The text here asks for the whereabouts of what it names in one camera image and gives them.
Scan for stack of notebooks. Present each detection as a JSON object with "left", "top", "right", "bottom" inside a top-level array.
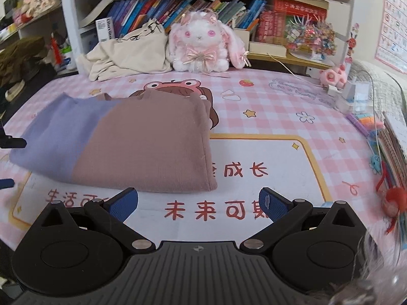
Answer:
[{"left": 375, "top": 111, "right": 407, "bottom": 198}]

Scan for white labelled box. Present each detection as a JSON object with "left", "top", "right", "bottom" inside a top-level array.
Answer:
[{"left": 95, "top": 17, "right": 114, "bottom": 43}]

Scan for red pompom charm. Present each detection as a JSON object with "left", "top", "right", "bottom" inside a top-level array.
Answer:
[{"left": 377, "top": 165, "right": 403, "bottom": 233}]

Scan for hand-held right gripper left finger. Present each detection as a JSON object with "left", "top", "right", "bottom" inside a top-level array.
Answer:
[{"left": 40, "top": 187, "right": 156, "bottom": 252}]

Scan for red tassel charm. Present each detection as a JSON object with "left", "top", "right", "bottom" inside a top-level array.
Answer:
[{"left": 51, "top": 32, "right": 63, "bottom": 66}]

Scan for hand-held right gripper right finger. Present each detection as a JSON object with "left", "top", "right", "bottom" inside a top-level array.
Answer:
[{"left": 240, "top": 187, "right": 366, "bottom": 252}]

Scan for white cable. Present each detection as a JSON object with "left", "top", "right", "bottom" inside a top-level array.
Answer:
[{"left": 270, "top": 52, "right": 328, "bottom": 87}]

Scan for pink pig toy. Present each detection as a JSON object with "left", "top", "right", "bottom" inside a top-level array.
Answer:
[{"left": 319, "top": 65, "right": 349, "bottom": 86}]

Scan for white charger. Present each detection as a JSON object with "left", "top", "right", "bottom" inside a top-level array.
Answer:
[{"left": 327, "top": 79, "right": 373, "bottom": 112}]

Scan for blue charm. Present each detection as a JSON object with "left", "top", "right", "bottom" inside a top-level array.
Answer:
[{"left": 369, "top": 152, "right": 382, "bottom": 176}]

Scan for red book box set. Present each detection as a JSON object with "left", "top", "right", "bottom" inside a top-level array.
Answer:
[{"left": 256, "top": 0, "right": 328, "bottom": 44}]

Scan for cream thick flat book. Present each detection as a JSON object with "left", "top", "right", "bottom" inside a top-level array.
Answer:
[{"left": 250, "top": 41, "right": 288, "bottom": 58}]

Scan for alphabet wall poster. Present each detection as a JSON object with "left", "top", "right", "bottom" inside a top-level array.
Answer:
[{"left": 374, "top": 0, "right": 407, "bottom": 74}]

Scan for red cartoon wall stickers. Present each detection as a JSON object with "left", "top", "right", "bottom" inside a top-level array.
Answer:
[{"left": 345, "top": 22, "right": 360, "bottom": 65}]

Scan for cream cloth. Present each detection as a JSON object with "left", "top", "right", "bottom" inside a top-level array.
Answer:
[{"left": 78, "top": 19, "right": 174, "bottom": 81}]

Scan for thick white paperback book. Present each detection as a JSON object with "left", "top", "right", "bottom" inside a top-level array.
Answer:
[{"left": 79, "top": 0, "right": 123, "bottom": 28}]

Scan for white pink plush bunny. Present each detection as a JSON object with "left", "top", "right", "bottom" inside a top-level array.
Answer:
[{"left": 167, "top": 10, "right": 252, "bottom": 72}]

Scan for white bookshelf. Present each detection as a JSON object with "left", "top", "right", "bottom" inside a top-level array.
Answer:
[{"left": 0, "top": 0, "right": 355, "bottom": 80}]

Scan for colourful beaded tree ornament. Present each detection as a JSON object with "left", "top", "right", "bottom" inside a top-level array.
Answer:
[{"left": 284, "top": 17, "right": 338, "bottom": 62}]

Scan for white tub with green lid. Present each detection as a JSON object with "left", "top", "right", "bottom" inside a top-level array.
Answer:
[{"left": 60, "top": 46, "right": 77, "bottom": 71}]

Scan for olive brown jacket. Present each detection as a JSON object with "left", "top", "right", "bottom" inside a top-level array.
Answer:
[{"left": 0, "top": 36, "right": 48, "bottom": 87}]

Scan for row of colourful books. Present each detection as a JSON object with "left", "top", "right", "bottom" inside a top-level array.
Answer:
[{"left": 106, "top": 0, "right": 268, "bottom": 39}]

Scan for pink and purple sweater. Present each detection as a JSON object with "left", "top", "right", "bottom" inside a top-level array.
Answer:
[{"left": 9, "top": 91, "right": 219, "bottom": 194}]

